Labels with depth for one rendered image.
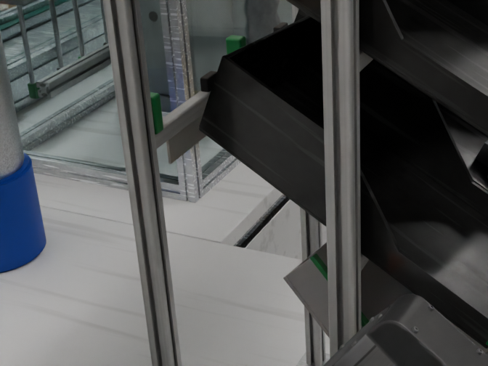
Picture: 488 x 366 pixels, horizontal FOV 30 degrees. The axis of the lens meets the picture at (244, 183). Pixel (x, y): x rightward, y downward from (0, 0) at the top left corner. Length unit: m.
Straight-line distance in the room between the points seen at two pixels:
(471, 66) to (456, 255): 0.16
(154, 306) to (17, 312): 0.60
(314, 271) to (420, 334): 0.31
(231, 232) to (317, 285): 0.76
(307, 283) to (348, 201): 0.12
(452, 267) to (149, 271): 0.25
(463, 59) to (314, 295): 0.22
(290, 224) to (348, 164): 1.10
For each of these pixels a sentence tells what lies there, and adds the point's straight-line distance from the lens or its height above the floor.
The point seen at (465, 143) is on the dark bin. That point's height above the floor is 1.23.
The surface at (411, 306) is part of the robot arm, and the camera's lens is 0.45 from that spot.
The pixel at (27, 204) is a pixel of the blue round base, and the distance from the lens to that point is 1.45.
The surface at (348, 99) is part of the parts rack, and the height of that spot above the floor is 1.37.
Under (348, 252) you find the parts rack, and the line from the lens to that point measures 0.66.
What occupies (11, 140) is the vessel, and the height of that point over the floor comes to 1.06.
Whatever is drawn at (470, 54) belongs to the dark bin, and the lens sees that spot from 0.67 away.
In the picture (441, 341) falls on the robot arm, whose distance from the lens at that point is 0.44.
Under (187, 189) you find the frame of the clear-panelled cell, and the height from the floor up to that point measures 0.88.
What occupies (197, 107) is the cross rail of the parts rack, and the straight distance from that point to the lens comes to 0.78.
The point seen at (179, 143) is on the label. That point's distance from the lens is 0.78.
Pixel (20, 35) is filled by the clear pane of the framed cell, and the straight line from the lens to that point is 1.69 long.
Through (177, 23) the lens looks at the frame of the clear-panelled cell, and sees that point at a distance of 1.47.
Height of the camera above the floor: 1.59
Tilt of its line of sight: 27 degrees down
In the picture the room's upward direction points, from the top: 4 degrees counter-clockwise
